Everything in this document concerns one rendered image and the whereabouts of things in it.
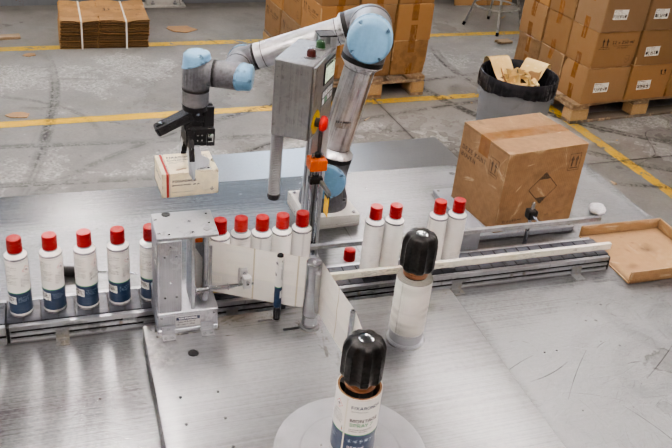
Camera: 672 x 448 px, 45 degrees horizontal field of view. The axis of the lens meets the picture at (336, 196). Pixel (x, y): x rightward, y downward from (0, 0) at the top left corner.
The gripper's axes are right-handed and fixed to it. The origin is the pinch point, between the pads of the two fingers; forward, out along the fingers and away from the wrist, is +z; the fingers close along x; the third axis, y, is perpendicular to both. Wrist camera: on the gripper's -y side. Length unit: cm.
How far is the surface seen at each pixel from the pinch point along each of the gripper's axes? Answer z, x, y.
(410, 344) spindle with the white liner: 10, -77, 38
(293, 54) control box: -47, -37, 16
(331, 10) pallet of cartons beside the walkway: 36, 270, 150
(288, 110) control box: -35, -42, 15
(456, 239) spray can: 2, -48, 63
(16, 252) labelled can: -4, -42, -47
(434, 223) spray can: -3, -47, 56
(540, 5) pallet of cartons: 31, 267, 307
